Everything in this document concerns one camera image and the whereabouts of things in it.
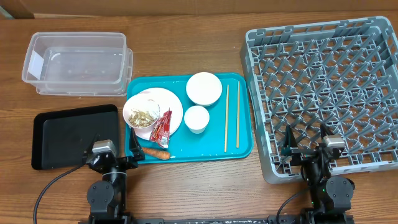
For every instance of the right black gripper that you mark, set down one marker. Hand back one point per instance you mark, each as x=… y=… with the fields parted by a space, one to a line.
x=290 y=149

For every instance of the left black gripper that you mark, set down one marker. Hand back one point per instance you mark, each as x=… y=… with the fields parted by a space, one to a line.
x=134 y=150

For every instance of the pink bowl with food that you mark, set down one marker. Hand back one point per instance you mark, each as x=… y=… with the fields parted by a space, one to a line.
x=141 y=111

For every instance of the red snack wrapper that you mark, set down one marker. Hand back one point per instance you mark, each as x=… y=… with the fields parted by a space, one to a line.
x=161 y=131

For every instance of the pink round plate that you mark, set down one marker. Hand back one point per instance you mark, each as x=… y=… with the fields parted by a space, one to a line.
x=167 y=100

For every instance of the wooden chopstick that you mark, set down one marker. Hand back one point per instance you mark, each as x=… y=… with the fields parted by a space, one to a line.
x=238 y=115
x=226 y=121

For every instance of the small white cup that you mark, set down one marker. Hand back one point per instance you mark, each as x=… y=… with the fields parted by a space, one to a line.
x=197 y=118

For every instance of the large white bowl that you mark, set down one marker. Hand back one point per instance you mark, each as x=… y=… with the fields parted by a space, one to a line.
x=204 y=88

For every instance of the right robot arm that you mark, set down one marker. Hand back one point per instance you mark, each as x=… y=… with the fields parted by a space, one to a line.
x=330 y=195

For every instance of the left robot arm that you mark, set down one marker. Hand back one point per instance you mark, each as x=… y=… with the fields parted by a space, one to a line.
x=107 y=197

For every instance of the grey dishwasher rack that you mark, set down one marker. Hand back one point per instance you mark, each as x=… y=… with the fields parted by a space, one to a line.
x=342 y=74

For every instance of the orange carrot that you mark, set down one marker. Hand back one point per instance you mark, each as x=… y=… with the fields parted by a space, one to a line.
x=159 y=154

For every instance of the black plastic tray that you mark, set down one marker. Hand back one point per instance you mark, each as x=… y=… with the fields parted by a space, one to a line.
x=61 y=137

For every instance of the teal serving tray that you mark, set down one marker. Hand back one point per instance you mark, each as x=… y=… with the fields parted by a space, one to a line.
x=186 y=146

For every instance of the clear plastic bin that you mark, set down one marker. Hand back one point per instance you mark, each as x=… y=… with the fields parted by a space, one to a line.
x=78 y=63

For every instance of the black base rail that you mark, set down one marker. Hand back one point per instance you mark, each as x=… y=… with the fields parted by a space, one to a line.
x=211 y=221

